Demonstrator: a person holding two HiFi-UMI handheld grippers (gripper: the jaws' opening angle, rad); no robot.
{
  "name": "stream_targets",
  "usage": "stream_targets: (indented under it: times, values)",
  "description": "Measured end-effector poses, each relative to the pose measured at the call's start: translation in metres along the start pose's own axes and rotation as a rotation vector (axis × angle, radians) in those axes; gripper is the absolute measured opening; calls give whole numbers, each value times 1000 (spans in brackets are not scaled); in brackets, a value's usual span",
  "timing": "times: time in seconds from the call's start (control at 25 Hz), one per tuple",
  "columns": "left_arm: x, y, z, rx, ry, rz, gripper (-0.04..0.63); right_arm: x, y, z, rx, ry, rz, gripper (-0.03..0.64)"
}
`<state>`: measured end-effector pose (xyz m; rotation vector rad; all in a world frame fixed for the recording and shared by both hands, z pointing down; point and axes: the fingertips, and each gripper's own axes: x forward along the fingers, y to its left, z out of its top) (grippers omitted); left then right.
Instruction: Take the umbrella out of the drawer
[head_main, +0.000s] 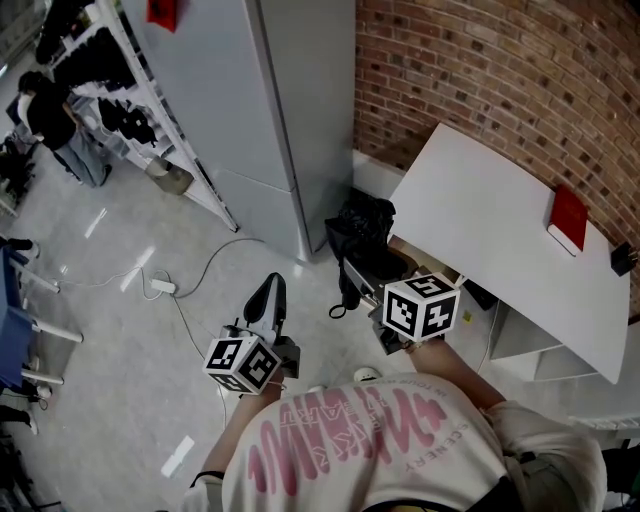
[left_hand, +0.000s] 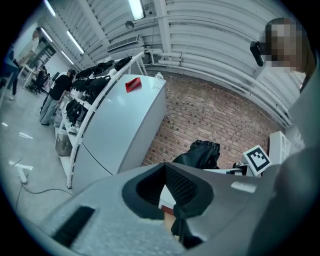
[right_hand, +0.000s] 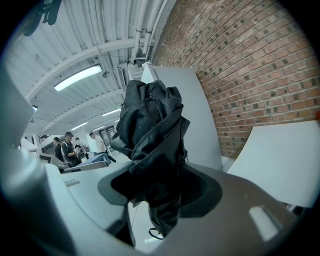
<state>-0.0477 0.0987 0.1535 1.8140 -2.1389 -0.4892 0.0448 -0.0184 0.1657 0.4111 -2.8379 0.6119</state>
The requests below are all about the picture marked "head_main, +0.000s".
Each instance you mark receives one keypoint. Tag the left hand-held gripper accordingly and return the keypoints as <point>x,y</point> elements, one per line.
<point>242,365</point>

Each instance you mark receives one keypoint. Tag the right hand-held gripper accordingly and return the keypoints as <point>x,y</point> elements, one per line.
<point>421,310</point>

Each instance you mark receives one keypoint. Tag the black folding umbrella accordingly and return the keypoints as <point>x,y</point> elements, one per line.
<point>387,262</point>

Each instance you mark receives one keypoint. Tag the wooden desk drawer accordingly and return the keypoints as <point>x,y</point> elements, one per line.
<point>407,252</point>

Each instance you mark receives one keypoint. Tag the person's left forearm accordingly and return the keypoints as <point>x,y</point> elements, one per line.
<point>237,425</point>

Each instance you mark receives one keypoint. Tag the person's right forearm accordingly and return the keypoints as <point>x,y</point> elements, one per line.
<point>450,370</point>

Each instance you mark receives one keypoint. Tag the black trash bag bin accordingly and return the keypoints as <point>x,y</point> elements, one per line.
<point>365,215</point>

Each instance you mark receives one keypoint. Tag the person's white shoe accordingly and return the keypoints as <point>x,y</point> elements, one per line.
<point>367,374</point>

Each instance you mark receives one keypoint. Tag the white power strip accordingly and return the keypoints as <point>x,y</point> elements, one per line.
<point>163,286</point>

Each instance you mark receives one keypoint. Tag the white desk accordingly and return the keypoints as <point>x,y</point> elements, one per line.
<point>475,210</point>

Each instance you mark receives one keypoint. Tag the white metal shelf rack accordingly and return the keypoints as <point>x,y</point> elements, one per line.
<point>196,187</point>

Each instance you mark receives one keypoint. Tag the white open shelf unit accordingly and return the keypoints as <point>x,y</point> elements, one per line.
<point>520,332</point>

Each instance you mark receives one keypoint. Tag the tall grey cabinet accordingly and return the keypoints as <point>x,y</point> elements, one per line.
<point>240,100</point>

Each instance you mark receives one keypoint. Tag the person's white printed shirt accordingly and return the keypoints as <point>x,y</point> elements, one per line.
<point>450,480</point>

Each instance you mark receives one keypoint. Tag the red book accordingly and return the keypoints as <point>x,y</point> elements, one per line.
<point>569,220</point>

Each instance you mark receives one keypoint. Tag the black backpack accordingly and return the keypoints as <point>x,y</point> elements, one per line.
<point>97,62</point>
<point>127,122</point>

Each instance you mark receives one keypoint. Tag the blue table with white legs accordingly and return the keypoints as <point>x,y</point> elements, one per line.
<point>12,320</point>

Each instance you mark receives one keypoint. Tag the small black box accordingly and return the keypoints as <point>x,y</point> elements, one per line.
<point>624,260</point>

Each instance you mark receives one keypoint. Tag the red cloth item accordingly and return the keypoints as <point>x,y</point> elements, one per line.
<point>162,12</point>

